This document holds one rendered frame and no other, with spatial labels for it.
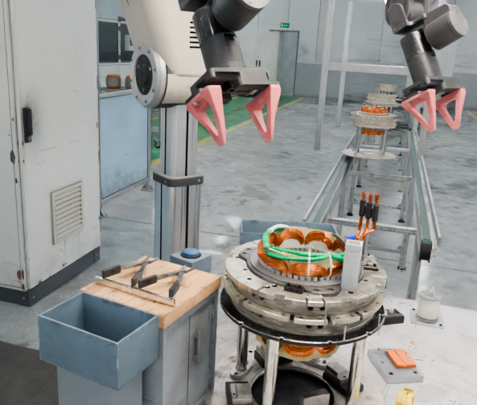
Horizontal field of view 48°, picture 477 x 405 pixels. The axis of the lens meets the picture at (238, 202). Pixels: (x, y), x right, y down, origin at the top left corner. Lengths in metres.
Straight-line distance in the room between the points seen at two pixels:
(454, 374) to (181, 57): 1.00
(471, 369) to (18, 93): 2.43
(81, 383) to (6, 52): 2.27
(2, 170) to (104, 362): 2.34
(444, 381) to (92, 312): 0.83
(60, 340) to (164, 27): 0.72
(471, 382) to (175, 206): 0.83
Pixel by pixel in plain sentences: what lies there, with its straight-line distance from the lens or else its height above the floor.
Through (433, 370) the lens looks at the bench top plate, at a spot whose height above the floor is 0.78.
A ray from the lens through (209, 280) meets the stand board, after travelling 1.06.
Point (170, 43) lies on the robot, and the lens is 1.28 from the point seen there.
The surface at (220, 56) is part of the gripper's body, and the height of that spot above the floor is 1.49.
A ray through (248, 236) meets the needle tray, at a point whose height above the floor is 1.06.
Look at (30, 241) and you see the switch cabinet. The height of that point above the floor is 0.40.
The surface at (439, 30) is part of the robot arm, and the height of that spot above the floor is 1.56.
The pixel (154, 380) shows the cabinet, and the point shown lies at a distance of 1.01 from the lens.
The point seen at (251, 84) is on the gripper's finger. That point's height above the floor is 1.46.
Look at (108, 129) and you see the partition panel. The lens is 4.87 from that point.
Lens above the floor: 1.51
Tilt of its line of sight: 16 degrees down
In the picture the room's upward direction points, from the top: 3 degrees clockwise
